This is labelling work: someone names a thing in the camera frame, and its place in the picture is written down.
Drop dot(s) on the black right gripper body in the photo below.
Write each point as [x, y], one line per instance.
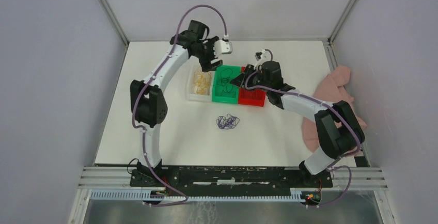
[255, 79]

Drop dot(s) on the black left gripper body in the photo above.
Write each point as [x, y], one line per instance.
[206, 50]

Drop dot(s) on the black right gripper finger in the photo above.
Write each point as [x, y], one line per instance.
[239, 81]
[249, 69]

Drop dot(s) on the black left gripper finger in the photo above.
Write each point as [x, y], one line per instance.
[215, 62]
[206, 65]

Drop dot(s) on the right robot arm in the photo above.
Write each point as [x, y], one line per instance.
[339, 132]

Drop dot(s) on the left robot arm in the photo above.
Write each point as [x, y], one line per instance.
[148, 104]

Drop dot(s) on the green plastic bin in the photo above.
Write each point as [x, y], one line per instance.
[223, 91]

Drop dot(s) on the clear plastic bin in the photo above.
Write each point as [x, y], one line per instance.
[199, 85]

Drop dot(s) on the red plastic bin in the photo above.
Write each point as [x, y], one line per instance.
[255, 97]

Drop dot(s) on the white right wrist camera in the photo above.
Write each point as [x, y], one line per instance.
[261, 57]

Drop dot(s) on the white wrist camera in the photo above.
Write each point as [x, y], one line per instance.
[261, 57]
[222, 46]

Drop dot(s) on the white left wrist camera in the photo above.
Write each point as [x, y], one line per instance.
[222, 46]

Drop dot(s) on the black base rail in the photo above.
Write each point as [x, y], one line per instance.
[226, 181]

